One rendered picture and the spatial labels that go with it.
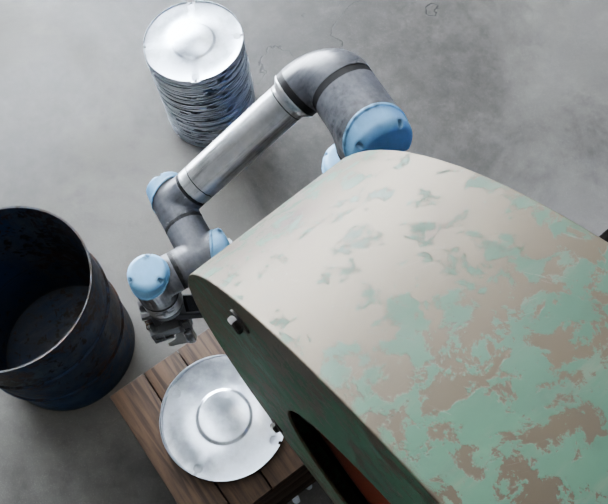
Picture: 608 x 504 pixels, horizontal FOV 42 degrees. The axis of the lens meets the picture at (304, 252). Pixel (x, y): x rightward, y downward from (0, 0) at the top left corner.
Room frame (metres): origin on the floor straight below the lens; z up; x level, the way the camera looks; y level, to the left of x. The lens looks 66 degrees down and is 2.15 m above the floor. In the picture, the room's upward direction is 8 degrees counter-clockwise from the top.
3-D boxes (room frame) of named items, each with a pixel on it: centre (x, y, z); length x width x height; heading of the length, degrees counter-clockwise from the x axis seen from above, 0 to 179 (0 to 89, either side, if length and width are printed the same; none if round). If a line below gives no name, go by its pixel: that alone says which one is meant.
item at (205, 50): (1.50, 0.24, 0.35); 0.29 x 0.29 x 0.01
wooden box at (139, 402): (0.41, 0.24, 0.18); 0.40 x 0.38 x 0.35; 29
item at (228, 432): (0.41, 0.23, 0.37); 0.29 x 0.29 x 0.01
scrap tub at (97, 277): (0.76, 0.71, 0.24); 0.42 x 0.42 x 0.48
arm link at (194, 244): (0.61, 0.19, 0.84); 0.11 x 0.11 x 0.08; 21
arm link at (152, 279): (0.56, 0.28, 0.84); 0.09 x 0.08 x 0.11; 111
